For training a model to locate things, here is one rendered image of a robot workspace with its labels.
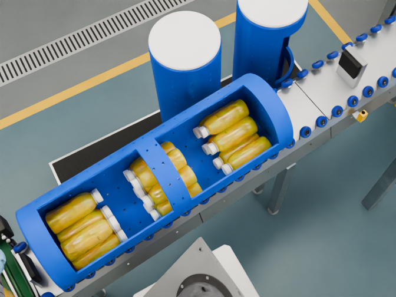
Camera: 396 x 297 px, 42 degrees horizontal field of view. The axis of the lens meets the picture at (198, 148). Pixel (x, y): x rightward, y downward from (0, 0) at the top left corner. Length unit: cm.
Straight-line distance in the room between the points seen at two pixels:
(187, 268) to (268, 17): 111
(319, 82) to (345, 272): 110
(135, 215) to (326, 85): 89
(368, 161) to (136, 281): 142
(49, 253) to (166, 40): 93
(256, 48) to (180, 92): 37
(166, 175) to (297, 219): 138
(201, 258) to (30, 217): 54
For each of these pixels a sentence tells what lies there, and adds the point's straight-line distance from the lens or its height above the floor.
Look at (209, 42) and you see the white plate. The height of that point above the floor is 104.
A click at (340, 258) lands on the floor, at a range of 279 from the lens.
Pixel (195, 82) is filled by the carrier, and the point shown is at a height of 94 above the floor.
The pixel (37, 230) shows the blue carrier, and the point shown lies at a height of 123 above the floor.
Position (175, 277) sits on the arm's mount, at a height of 129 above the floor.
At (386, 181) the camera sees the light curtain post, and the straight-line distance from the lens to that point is 257.
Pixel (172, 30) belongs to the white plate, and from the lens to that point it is 205.
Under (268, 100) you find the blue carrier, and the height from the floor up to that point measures 123.
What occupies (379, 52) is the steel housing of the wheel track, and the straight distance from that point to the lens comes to 221.
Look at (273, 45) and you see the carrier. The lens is 215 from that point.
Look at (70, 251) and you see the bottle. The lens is 161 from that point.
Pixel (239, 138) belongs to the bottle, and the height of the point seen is 107.
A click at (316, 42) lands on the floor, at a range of 336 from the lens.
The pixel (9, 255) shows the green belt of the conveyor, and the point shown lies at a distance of 193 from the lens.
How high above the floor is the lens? 264
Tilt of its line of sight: 65 degrees down
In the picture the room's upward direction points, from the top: 4 degrees counter-clockwise
